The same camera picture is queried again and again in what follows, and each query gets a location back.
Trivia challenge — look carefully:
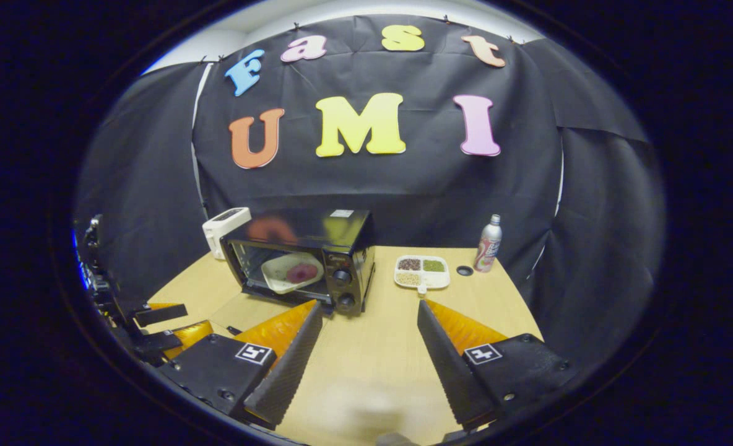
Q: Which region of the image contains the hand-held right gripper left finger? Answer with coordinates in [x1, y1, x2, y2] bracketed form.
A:
[156, 300, 324, 429]

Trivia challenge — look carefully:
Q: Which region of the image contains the pink donut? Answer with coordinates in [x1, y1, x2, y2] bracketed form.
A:
[287, 263, 319, 284]

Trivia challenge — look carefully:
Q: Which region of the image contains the silver drink bottle red label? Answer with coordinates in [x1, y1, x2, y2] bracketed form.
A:
[473, 214, 503, 273]

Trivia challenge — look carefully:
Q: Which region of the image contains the black electric oven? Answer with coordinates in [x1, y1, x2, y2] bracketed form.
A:
[209, 209, 378, 338]

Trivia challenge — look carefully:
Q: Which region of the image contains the white toaster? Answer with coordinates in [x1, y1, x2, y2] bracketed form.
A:
[202, 207, 251, 260]

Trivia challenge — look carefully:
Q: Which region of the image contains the white rectangular plate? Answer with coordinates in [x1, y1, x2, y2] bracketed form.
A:
[260, 251, 325, 294]

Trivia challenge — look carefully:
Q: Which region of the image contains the white divided snack dish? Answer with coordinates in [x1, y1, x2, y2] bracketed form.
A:
[394, 255, 451, 295]

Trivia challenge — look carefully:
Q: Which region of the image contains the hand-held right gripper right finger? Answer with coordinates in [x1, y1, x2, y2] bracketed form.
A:
[417, 300, 581, 429]

